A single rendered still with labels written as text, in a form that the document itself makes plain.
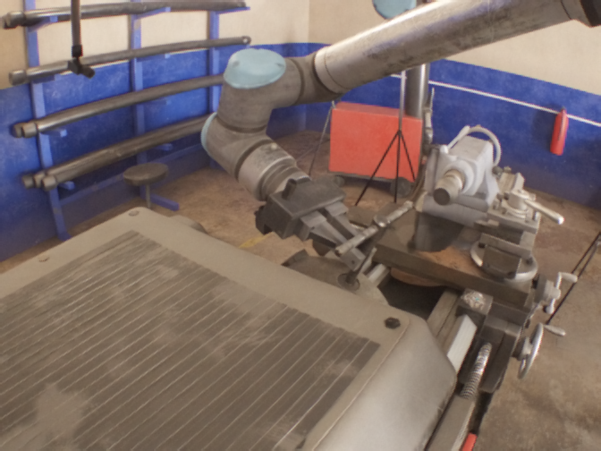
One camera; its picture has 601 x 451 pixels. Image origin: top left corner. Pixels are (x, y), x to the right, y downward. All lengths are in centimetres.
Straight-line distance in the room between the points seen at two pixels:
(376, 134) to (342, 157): 41
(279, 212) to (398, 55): 29
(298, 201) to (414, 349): 33
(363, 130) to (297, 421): 375
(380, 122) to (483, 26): 344
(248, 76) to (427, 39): 27
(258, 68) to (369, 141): 339
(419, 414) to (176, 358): 21
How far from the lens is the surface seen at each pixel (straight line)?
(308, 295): 41
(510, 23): 53
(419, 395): 37
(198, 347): 35
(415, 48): 59
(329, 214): 65
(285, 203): 61
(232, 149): 70
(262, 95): 65
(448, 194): 133
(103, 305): 42
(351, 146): 402
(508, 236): 121
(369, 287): 67
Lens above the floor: 158
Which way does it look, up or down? 27 degrees down
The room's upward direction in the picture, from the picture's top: 2 degrees clockwise
